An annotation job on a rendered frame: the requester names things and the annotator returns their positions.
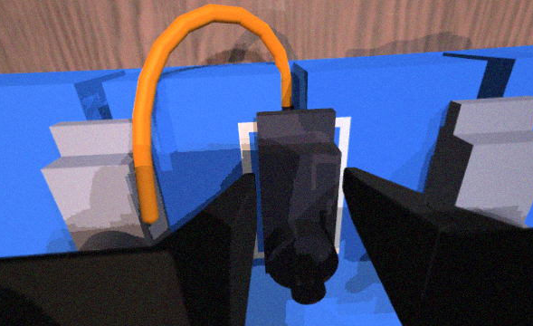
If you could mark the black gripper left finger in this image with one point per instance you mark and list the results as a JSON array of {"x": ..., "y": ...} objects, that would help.
[{"x": 199, "y": 275}]

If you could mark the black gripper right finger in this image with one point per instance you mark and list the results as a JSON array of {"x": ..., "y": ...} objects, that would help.
[{"x": 441, "y": 265}]

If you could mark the blue flat deck plate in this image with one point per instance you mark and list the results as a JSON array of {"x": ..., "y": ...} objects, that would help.
[{"x": 454, "y": 125}]

